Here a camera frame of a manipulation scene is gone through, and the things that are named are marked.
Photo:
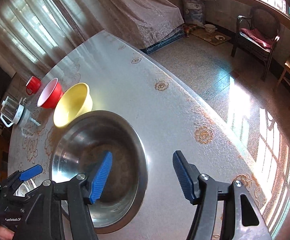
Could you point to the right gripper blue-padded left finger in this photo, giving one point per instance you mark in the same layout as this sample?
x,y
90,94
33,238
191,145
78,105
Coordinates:
x,y
84,190

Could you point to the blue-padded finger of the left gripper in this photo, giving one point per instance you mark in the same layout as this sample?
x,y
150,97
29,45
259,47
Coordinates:
x,y
38,199
8,186

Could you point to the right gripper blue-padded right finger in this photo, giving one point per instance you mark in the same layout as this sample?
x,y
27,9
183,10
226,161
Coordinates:
x,y
203,192

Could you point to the stainless steel bowl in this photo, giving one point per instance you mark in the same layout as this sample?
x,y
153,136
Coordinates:
x,y
104,148

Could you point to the yellow plastic bowl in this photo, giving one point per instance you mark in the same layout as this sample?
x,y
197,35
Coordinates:
x,y
75,102

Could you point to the red plastic bowl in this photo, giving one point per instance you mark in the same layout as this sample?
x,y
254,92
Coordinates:
x,y
50,95

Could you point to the small white plate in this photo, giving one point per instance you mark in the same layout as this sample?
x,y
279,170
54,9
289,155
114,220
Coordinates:
x,y
24,187

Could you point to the left hand pink nails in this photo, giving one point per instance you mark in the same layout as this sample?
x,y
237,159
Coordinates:
x,y
5,233

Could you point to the glass white electric kettle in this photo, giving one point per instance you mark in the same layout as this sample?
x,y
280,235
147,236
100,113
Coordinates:
x,y
13,113

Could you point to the red mug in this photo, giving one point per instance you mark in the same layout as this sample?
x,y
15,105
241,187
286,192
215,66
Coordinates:
x,y
33,85

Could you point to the lace tablecloth gold flowers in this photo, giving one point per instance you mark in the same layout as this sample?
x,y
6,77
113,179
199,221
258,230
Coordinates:
x,y
167,116

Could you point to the small floor mat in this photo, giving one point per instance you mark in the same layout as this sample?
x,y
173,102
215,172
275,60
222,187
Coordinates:
x,y
215,38

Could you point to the red seat cushion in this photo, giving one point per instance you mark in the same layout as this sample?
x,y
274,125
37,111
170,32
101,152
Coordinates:
x,y
258,37

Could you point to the white pet bowl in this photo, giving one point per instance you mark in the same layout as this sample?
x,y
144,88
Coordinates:
x,y
210,28

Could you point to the dark wooden armchair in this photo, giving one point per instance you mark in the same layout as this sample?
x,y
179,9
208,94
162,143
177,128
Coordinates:
x,y
267,23

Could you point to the grey printed sack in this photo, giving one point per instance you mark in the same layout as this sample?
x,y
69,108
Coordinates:
x,y
194,12

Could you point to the covered cage with cloth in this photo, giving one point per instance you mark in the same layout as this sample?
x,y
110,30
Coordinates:
x,y
140,23

